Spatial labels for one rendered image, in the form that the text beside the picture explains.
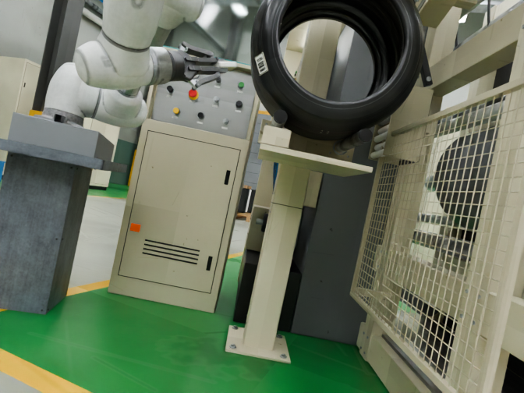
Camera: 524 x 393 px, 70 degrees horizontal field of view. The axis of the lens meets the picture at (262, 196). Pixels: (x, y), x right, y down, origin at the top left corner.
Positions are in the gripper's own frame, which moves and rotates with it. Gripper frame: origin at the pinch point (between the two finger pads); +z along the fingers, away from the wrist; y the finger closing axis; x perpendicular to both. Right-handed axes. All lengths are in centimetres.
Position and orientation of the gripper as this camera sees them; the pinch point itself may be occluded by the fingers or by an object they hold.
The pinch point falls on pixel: (224, 65)
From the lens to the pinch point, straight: 114.9
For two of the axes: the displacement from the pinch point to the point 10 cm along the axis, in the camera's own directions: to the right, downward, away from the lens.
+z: 6.9, -2.4, 6.9
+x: 6.6, -2.0, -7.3
